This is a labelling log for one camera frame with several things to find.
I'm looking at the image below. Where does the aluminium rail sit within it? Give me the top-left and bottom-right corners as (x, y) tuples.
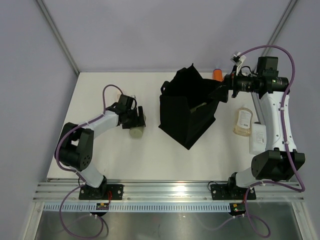
(32, 178), (305, 203)

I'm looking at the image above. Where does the aluminium frame post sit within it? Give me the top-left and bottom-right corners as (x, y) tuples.
(267, 0), (300, 45)
(34, 0), (81, 77)

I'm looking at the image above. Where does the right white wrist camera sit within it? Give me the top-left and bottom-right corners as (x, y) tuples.
(230, 51), (247, 75)

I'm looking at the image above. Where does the green bottle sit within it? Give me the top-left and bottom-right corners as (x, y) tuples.
(190, 102), (208, 114)
(129, 125), (146, 139)

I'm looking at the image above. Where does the black canvas bag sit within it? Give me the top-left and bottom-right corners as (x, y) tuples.
(158, 65), (220, 150)

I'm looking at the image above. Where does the right aluminium frame post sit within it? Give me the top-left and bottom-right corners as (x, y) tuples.
(267, 0), (300, 45)

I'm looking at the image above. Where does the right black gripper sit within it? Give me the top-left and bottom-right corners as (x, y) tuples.
(208, 65), (261, 103)

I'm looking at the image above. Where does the orange bottle at back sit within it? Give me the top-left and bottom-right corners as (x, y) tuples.
(212, 68), (224, 82)

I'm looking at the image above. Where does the amber liquid soap bottle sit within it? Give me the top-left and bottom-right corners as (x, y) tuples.
(233, 104), (254, 137)

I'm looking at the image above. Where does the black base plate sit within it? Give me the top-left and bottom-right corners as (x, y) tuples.
(78, 184), (124, 201)
(209, 183), (247, 201)

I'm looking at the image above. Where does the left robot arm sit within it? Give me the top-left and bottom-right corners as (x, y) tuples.
(54, 94), (146, 200)

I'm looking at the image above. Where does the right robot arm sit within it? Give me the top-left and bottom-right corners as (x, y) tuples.
(209, 56), (306, 201)

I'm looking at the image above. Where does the cream bottle with label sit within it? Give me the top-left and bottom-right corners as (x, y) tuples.
(115, 93), (137, 102)

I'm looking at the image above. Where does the left aluminium frame post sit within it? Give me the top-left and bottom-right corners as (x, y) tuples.
(34, 0), (81, 77)

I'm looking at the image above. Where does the white bottle at right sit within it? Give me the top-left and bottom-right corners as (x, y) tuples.
(249, 122), (267, 155)

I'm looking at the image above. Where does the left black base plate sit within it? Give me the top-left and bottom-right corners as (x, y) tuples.
(78, 184), (124, 201)

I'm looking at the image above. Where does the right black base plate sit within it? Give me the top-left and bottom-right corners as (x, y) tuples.
(209, 183), (247, 201)

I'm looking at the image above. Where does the white slotted cable duct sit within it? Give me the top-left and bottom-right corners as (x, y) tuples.
(43, 202), (231, 213)

